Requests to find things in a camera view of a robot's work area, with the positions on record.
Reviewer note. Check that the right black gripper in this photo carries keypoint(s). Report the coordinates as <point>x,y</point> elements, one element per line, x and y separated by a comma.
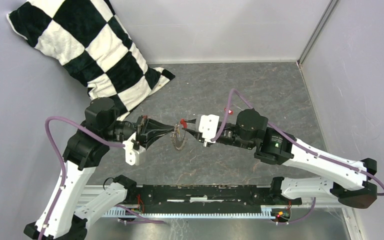
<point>199,136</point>

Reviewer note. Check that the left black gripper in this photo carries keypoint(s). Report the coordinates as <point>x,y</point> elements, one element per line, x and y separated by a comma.
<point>145,125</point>

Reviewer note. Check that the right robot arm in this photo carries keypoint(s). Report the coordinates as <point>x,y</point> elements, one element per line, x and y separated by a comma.
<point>335,177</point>

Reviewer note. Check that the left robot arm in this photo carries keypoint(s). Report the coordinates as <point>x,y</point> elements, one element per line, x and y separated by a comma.
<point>101,130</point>

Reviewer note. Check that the small red key tag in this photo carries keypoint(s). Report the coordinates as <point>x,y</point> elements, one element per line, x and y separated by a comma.
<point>228,110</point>

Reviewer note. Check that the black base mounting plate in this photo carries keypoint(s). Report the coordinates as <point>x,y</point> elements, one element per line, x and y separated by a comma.
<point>205,199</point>

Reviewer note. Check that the black white checkered pillow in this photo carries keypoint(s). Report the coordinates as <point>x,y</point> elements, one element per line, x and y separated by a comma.
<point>89,41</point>

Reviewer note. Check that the aluminium corner profile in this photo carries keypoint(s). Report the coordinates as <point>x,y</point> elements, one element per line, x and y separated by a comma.
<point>325,17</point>

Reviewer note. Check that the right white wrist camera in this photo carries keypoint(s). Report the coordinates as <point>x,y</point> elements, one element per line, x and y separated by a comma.
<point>213,126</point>

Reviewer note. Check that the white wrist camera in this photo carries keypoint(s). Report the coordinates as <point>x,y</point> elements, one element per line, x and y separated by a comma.
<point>135,154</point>
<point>213,126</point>

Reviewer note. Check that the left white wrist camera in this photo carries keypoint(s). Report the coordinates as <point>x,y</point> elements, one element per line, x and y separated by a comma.
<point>135,154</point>

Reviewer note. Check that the aluminium frame rail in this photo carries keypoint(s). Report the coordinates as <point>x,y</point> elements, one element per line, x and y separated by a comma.
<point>136,215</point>

